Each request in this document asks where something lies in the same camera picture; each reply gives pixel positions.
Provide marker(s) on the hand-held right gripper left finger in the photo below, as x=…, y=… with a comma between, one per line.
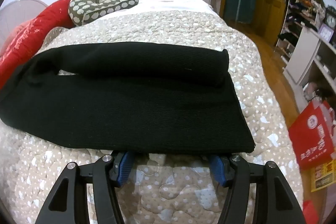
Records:
x=126, y=169

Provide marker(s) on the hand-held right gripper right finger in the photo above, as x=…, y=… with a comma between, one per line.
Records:
x=218, y=169

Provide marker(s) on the black pants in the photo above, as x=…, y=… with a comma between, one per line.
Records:
x=131, y=108

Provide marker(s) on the red shopping bag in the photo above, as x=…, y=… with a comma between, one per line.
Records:
x=312, y=137

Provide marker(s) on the beige spotted quilted bedspread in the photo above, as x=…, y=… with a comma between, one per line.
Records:
x=183, y=29

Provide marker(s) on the olive spotted pillow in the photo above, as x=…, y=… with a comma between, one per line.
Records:
x=102, y=5

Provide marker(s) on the red blanket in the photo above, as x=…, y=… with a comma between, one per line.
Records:
x=39, y=24

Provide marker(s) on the white bed sheet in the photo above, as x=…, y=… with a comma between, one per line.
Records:
x=168, y=3

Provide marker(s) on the white shelf unit with clutter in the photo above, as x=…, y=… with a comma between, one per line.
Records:
x=296, y=16

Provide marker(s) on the dark round clock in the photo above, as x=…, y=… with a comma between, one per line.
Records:
x=331, y=19

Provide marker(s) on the white electric fan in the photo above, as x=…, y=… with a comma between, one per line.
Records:
x=15, y=11

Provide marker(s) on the purple picture frame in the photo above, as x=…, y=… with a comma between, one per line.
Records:
x=326, y=32

